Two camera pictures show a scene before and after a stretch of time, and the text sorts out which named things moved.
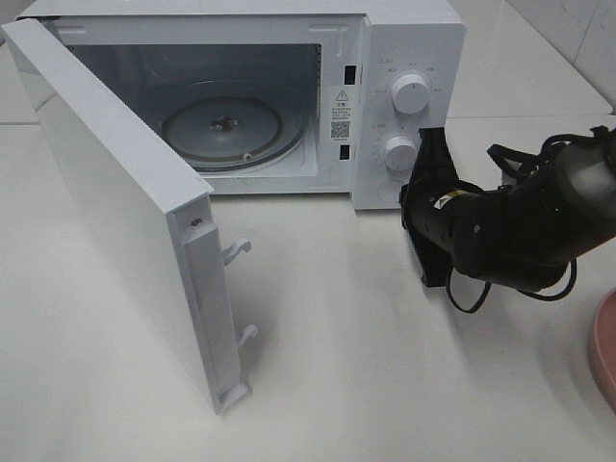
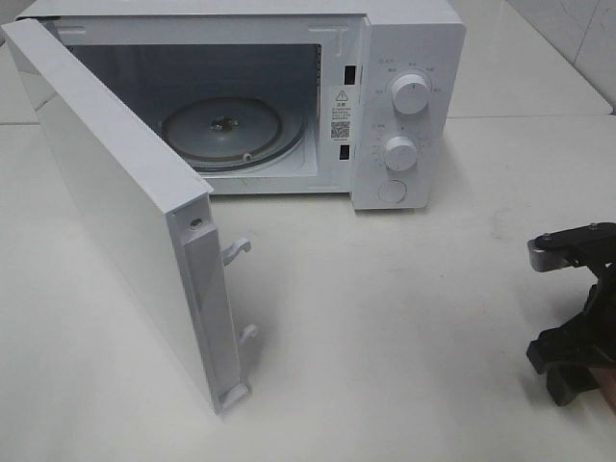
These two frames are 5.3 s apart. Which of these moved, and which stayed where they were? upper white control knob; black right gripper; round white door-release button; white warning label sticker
Moved: black right gripper
Stayed: upper white control knob; round white door-release button; white warning label sticker
